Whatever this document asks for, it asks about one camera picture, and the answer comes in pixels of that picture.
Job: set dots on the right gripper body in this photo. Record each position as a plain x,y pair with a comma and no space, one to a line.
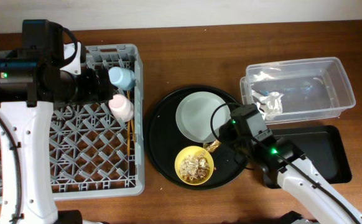
228,134

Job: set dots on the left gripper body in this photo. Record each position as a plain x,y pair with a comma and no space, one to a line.
104,88

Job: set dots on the blue plastic cup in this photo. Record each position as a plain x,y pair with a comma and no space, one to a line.
122,78

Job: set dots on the white tissue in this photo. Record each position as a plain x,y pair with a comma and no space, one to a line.
268,103

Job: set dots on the pink plastic cup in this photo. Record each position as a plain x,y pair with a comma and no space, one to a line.
121,107

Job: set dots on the gold snack wrapper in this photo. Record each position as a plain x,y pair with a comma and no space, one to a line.
211,147

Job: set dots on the yellow bowl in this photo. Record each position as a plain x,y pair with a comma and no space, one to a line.
194,150

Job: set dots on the food scraps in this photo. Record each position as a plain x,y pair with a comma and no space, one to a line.
194,168

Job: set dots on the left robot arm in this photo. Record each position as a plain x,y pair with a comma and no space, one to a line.
30,89

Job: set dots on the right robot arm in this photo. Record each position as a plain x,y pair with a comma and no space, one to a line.
285,164

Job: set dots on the grey dishwasher rack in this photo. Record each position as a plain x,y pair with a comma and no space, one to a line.
88,145

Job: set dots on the grey round plate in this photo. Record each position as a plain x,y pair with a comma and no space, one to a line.
194,113

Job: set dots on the clear plastic bin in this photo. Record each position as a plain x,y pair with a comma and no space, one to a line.
313,88

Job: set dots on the black rectangular tray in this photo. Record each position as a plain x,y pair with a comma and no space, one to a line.
324,147

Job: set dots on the round black tray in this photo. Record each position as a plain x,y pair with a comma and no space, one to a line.
163,141

